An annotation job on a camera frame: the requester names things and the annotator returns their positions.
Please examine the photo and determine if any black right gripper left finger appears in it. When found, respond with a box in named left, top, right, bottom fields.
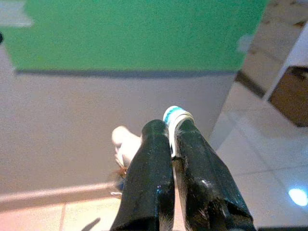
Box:
left=110, top=119, right=175, bottom=231

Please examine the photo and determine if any white shelf unit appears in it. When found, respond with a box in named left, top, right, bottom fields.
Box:
left=263, top=21, right=308, bottom=102

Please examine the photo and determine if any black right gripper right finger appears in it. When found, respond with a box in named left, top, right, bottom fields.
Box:
left=174, top=119, right=257, bottom=231

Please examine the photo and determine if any pink cowboy hat keychain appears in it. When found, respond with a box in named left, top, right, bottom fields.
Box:
left=111, top=125, right=143, bottom=169

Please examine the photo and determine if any brown storage box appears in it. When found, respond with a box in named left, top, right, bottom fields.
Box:
left=268, top=65, right=308, bottom=128

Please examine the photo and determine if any white wall outlet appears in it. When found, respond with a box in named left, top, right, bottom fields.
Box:
left=236, top=34, right=254, bottom=52

